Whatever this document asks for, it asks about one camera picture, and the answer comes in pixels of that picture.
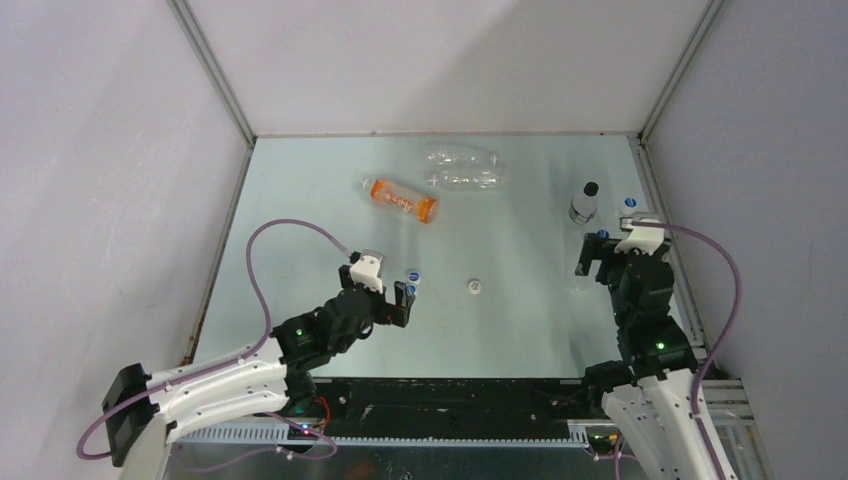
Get small clear bottle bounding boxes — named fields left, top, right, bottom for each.
left=568, top=186, right=598, bottom=225

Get black bottle cap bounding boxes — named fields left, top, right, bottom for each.
left=583, top=182, right=599, bottom=197

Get clear bottle caps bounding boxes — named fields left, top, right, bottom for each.
left=573, top=230, right=608, bottom=292

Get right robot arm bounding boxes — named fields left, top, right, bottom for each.
left=575, top=231, right=738, bottom=479

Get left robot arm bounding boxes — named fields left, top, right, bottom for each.
left=102, top=255, right=417, bottom=467

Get orange labelled bottle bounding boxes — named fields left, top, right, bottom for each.
left=362, top=178, right=439, bottom=224

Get clear bottle second row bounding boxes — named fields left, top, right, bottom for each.
left=426, top=169, right=506, bottom=191

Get white cap upside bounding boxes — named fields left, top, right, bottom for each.
left=467, top=279, right=482, bottom=295

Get left electronics board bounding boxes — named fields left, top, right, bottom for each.
left=286, top=424, right=321, bottom=442

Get electronics board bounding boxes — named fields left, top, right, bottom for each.
left=286, top=424, right=321, bottom=442
left=583, top=433, right=624, bottom=460

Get right electronics board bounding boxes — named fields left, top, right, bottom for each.
left=583, top=433, right=624, bottom=460

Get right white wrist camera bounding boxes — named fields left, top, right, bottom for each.
left=614, top=212, right=668, bottom=255

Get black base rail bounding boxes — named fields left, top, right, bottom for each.
left=282, top=377, right=606, bottom=442

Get white cable duct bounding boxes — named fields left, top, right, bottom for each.
left=175, top=423, right=591, bottom=450

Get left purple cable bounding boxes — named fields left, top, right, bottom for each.
left=76, top=218, right=356, bottom=462

